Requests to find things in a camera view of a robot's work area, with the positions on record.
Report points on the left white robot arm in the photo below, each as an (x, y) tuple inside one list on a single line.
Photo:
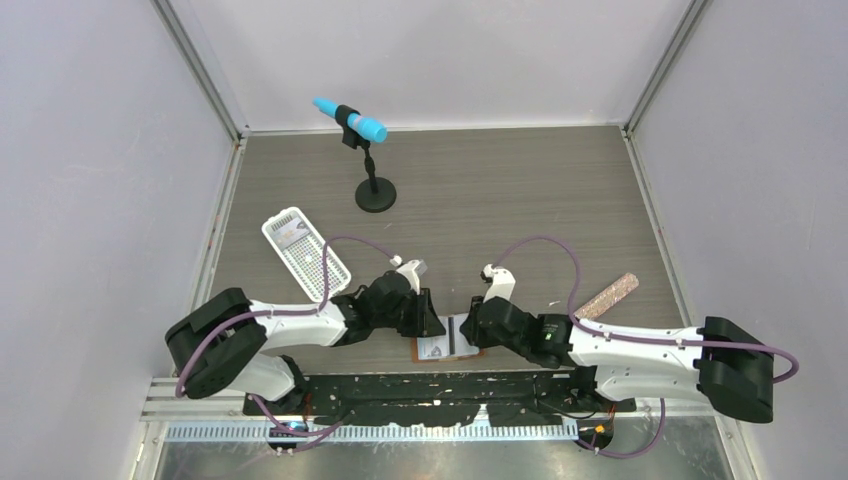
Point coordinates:
[(232, 342)]

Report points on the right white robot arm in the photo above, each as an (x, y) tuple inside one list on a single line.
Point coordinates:
[(718, 363)]

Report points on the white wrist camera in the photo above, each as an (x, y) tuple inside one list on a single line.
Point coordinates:
[(500, 282), (411, 270)]

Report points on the card in basket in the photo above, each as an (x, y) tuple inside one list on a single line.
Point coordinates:
[(289, 233)]

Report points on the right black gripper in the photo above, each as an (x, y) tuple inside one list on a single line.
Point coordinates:
[(474, 331)]

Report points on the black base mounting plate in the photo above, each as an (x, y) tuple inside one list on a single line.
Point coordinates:
[(517, 398)]

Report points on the VIP card in holder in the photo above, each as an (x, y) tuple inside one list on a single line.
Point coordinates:
[(431, 348)]

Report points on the brown leather card holder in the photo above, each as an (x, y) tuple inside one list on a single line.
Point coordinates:
[(414, 353)]

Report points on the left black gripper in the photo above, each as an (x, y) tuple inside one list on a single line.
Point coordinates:
[(425, 322)]

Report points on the black microphone stand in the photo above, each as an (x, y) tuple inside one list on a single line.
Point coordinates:
[(375, 194)]

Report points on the blue toy microphone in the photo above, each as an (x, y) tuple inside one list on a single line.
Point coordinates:
[(350, 120)]

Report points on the pink glitter stick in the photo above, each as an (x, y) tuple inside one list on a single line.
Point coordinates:
[(608, 297)]

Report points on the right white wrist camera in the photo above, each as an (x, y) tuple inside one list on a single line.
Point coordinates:
[(500, 282)]

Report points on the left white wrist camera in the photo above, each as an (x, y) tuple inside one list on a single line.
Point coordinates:
[(411, 270)]

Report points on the silver striped credit card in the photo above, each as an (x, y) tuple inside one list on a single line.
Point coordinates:
[(454, 344)]

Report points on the white perforated plastic basket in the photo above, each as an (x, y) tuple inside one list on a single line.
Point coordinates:
[(304, 259)]

